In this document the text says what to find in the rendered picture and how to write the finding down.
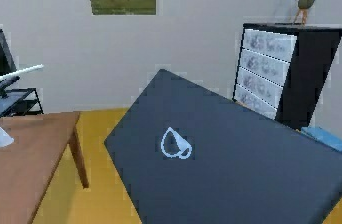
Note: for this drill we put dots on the black television stand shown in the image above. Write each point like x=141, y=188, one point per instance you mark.
x=15, y=103

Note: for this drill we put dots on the black chest of drawers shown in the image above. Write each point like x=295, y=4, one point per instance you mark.
x=309, y=76

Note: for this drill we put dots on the blue cloth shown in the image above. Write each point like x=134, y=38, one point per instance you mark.
x=329, y=138

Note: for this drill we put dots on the green and brown statuette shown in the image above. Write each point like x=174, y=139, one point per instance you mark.
x=303, y=10

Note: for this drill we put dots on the brown wooden table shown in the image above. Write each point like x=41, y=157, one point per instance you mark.
x=15, y=166

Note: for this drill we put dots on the dark blue laptop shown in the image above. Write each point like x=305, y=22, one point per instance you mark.
x=219, y=150

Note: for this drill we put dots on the green framed picture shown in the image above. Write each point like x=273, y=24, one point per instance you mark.
x=124, y=6

